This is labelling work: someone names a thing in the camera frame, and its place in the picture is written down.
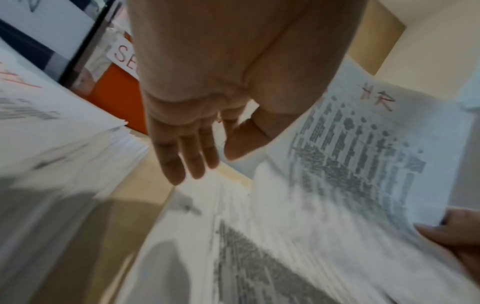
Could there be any red security file box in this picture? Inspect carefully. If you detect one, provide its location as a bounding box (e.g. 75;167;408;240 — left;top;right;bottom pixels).
69;26;151;136

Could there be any black admin file box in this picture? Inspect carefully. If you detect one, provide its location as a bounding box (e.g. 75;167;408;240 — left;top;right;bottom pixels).
0;0;125;87

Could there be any security paper pile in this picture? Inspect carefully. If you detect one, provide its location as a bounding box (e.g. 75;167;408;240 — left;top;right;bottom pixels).
0;38;155;304

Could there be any person's right hand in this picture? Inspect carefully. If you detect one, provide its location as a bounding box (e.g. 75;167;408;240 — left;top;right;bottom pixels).
414;207;480;283

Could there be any unsorted paper pile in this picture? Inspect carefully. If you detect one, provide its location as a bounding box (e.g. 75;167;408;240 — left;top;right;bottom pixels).
116;172;480;304

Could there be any person's left hand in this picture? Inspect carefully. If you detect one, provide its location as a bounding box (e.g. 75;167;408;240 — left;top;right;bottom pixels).
125;0;371;186

